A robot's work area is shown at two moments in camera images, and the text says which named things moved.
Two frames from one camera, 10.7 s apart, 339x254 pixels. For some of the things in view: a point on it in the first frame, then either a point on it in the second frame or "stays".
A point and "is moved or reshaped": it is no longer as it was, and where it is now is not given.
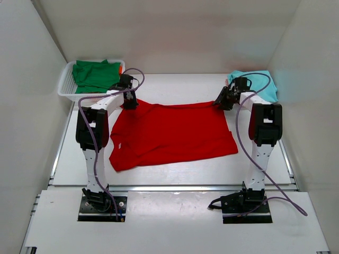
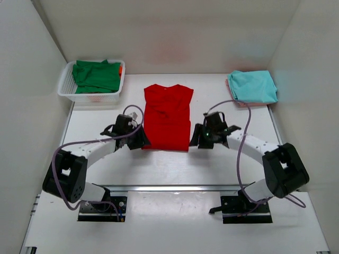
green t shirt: (95, 76) stays
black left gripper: (130, 103) -> (136, 137)
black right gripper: (223, 99) -> (202, 136)
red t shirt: (154, 135) is moved or reshaped
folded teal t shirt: (262, 83) stays
